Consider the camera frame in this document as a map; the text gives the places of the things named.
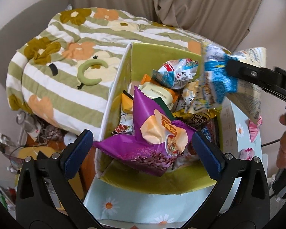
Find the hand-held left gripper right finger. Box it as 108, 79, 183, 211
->
181, 132, 271, 229

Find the white power strip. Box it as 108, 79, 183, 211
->
0, 134, 15, 153

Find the beige curtain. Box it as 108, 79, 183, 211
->
62, 0, 268, 53

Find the black cable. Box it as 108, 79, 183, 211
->
261, 140, 281, 148

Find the orange snack packet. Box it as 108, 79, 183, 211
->
141, 74, 182, 110

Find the purple snack packet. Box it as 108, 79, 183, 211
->
93, 86, 198, 177

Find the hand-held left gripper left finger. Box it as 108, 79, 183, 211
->
15, 129, 103, 229

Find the light blue daisy tablecloth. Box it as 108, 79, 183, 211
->
83, 100, 263, 223

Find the heap of assorted snack packets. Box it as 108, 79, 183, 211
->
112, 58, 223, 170

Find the pink snack packet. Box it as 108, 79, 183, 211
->
248, 114, 263, 143

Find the person's right hand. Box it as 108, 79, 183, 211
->
276, 113, 286, 170

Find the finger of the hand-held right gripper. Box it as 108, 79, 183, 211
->
226, 59, 286, 101

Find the blue yellow snack packet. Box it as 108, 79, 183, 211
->
188, 40, 267, 125

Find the grey headboard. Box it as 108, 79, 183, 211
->
0, 0, 69, 65

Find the green cardboard box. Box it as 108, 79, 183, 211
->
93, 42, 239, 195

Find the small white appliance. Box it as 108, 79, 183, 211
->
16, 111, 42, 137

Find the floral striped quilt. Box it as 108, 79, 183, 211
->
6, 7, 231, 134

